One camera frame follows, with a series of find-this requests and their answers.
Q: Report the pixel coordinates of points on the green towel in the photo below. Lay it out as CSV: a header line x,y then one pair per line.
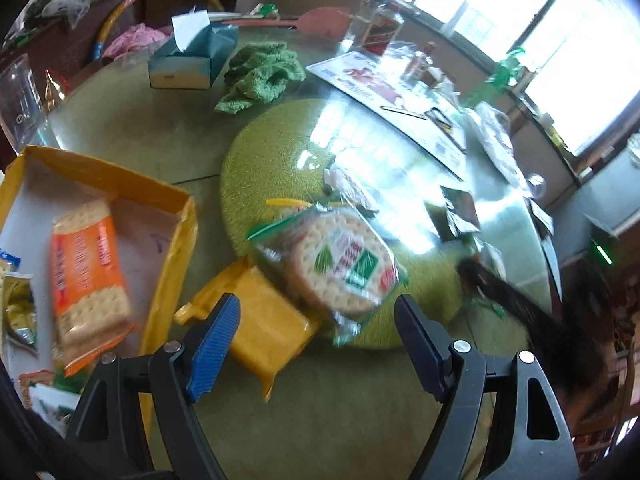
x,y
260,75

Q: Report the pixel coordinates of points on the clear plastic container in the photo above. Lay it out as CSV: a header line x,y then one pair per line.
x,y
20,105

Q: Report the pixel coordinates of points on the bright window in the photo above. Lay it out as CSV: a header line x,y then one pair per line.
x,y
575,60

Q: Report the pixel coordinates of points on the teal tissue box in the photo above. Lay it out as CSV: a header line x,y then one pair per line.
x,y
200,57

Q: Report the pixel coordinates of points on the round glass-top table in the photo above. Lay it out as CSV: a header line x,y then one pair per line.
x,y
150,125

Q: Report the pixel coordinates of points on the orange cracker packet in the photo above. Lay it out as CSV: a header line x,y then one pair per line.
x,y
85,270

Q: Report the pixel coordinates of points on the small clear liquor bottle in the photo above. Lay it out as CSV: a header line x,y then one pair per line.
x,y
417,65

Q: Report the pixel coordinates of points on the clear drinking glass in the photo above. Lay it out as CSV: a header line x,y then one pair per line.
x,y
362,17

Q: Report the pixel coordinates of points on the red fly swatter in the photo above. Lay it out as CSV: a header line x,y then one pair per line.
x,y
325,22

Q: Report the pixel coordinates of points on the clear plastic bag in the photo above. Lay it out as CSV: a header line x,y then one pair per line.
x,y
492,135

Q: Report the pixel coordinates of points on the pink cloth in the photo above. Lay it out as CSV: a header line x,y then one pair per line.
x,y
135,40

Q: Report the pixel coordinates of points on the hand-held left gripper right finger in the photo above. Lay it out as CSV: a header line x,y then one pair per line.
x,y
420,350

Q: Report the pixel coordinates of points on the black pen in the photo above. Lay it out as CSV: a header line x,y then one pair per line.
x,y
402,111

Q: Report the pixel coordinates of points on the white plastic bag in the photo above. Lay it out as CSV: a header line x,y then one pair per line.
x,y
65,5

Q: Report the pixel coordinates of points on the dark brown snack packet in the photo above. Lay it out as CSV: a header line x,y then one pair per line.
x,y
462,207

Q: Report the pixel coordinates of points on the blue white snack packet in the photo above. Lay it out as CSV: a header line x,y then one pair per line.
x,y
9,260

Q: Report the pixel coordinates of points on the yellow green snack packet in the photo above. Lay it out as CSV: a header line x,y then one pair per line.
x,y
20,310

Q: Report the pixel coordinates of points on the printed paper sheet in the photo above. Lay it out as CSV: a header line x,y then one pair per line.
x,y
370,80

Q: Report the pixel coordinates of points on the clear wrapped snack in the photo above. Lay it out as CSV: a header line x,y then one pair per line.
x,y
350,187

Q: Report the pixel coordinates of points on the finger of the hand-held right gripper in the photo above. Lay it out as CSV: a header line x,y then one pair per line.
x,y
525,315

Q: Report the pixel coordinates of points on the round cracker packet green label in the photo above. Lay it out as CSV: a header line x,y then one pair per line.
x,y
340,260

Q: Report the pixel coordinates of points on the yellow cardboard box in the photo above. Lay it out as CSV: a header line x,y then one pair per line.
x,y
150,220

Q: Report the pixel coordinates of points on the red label liquor bottle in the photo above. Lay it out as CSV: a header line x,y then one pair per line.
x,y
382,32

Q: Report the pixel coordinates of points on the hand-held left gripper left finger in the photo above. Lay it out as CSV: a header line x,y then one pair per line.
x,y
215,350

